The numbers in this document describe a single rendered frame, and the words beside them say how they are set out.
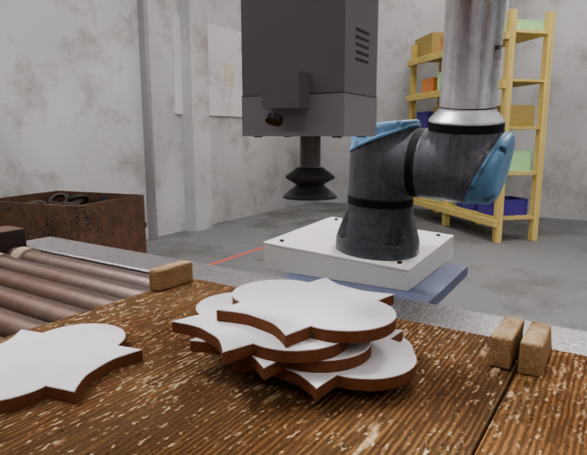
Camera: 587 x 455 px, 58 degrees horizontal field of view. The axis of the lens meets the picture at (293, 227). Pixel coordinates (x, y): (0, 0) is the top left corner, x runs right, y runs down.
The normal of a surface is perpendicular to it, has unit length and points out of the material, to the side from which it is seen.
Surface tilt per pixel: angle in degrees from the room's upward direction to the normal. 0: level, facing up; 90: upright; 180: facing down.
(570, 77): 90
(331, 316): 0
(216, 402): 0
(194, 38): 90
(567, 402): 0
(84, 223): 90
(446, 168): 95
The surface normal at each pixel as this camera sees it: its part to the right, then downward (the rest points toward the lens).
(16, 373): 0.00, -0.98
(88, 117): 0.86, 0.09
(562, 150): -0.51, 0.15
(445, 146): -0.68, 0.25
